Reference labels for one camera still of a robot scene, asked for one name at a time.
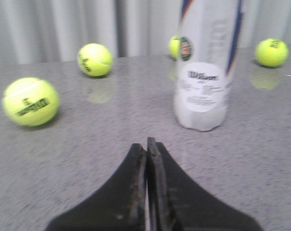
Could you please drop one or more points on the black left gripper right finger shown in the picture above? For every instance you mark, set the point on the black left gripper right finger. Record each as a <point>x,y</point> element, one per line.
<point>178,203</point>

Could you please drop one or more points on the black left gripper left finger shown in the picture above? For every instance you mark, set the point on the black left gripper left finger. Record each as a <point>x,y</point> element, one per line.
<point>119,205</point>

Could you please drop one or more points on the white blue tennis ball can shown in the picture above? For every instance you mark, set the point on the white blue tennis ball can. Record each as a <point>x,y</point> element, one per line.
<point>209,31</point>

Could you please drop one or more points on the far left tennis ball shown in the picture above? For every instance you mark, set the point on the far left tennis ball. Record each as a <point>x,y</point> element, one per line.
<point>30,101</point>

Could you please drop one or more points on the tennis ball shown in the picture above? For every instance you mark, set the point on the tennis ball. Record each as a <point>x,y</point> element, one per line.
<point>30,101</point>
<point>271,52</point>
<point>174,46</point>
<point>94,60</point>

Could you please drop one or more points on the centre tennis ball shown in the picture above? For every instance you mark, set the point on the centre tennis ball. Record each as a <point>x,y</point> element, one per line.
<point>174,46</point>

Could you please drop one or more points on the right tennis ball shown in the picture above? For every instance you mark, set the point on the right tennis ball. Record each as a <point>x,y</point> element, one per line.
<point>271,52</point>

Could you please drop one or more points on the grey pleated curtain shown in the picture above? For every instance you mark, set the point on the grey pleated curtain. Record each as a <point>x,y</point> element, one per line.
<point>45,31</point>

